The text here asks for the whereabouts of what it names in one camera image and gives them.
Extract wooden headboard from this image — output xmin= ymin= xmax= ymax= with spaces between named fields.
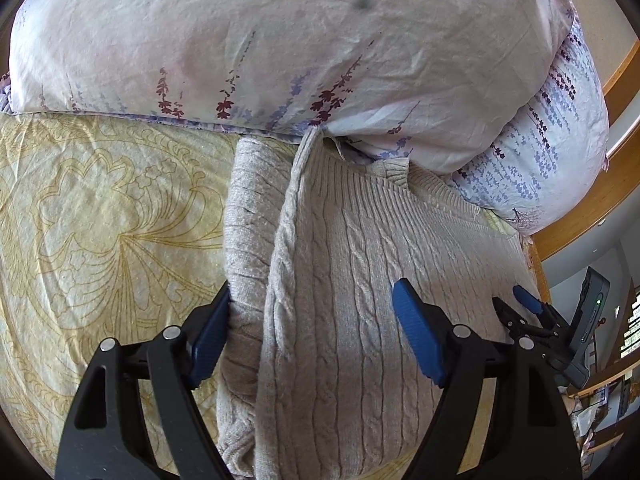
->
xmin=529 ymin=35 xmax=640 ymax=262

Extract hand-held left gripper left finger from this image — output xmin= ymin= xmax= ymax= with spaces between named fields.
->
xmin=55 ymin=281 xmax=236 ymax=480

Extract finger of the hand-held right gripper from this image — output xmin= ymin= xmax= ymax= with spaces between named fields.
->
xmin=512 ymin=284 xmax=571 ymax=334
xmin=492 ymin=297 xmax=551 ymax=342

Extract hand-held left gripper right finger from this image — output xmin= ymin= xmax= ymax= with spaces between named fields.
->
xmin=393 ymin=277 xmax=584 ymax=480

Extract wooden railing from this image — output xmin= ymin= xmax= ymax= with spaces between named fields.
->
xmin=570 ymin=352 xmax=640 ymax=461

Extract yellow patterned bedsheet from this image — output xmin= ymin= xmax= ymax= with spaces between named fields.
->
xmin=0 ymin=110 xmax=548 ymax=480

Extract white pillow maroon flowers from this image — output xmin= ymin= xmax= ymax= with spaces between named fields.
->
xmin=7 ymin=0 xmax=576 ymax=177

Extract cream cable-knit sweater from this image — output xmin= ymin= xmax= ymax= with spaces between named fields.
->
xmin=217 ymin=127 xmax=547 ymax=480

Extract white pillow blue flowers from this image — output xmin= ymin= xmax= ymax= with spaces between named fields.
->
xmin=447 ymin=10 xmax=610 ymax=237

